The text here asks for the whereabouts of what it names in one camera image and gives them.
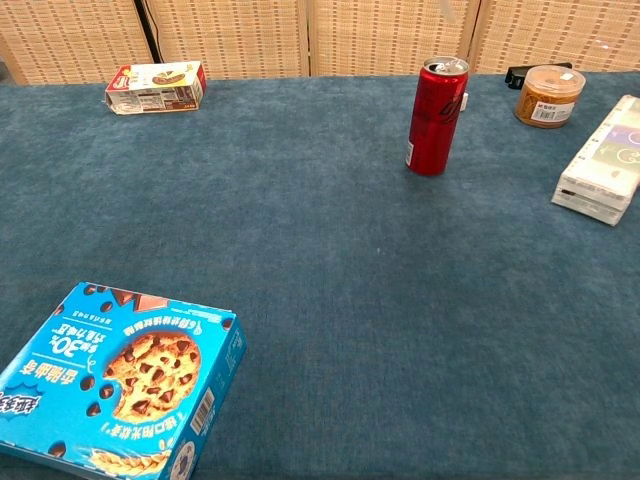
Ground red white snack box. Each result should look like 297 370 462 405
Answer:
104 60 208 117

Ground clear jar brown contents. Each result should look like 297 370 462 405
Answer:
514 64 587 131

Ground blue table cloth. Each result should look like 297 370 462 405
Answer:
0 71 640 480

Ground red soda can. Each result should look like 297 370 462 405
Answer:
405 55 472 178

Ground blue cookie box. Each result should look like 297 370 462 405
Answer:
0 280 248 480

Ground black tripod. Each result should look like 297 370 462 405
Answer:
131 0 163 57

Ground bamboo folding screen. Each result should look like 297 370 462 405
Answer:
0 0 640 87

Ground black stapler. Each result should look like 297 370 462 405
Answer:
504 61 574 91

